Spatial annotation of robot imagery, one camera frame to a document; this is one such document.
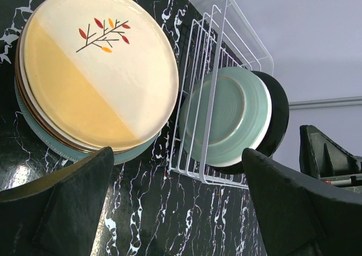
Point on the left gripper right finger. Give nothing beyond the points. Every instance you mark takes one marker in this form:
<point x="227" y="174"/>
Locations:
<point x="298" y="214"/>

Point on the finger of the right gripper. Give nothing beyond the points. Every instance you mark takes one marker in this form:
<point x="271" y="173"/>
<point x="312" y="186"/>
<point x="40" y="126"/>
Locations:
<point x="322" y="158"/>

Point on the right aluminium frame post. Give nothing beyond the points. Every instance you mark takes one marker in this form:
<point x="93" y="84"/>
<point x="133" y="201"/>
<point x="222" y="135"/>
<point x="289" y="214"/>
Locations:
<point x="326" y="103"/>

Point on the cream yellow leaf plate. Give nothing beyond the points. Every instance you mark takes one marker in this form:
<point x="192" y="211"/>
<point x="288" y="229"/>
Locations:
<point x="103" y="71"/>

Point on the large teal bottom plate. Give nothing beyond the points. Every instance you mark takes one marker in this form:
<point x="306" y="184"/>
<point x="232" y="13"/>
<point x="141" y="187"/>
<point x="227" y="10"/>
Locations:
<point x="65" y="151"/>

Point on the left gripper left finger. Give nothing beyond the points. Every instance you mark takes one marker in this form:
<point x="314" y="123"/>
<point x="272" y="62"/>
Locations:
<point x="57" y="214"/>

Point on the white wire dish rack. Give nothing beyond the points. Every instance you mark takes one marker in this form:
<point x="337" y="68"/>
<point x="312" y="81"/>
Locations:
<point x="222" y="38"/>

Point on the black plate with colour stripes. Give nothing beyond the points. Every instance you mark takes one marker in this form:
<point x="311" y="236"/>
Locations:
<point x="278" y="111"/>

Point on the mint green floral plate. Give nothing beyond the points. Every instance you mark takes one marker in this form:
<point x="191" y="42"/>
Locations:
<point x="192" y="122"/>

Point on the brown rimmed plate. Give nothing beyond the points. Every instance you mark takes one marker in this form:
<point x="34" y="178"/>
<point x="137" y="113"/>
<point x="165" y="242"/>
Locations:
<point x="36" y="115"/>

